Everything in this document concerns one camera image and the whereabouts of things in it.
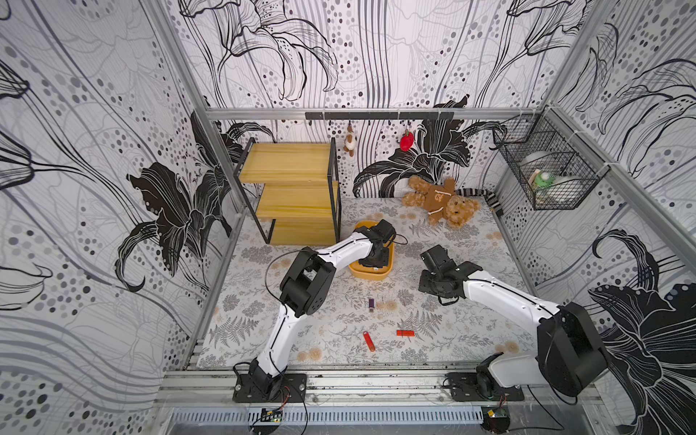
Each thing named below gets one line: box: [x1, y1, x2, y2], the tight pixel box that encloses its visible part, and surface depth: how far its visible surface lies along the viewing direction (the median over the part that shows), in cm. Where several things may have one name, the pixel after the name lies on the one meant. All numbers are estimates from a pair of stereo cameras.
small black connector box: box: [481, 406, 511, 434], surface depth 71 cm
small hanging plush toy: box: [343, 119, 357, 157], surface depth 95 cm
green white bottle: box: [534, 171, 556, 189], surface depth 80 cm
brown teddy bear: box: [402, 175, 481, 229], surface depth 110 cm
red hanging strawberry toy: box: [399, 128, 415, 153], surface depth 97 cm
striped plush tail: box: [454, 187, 504, 217], surface depth 121 cm
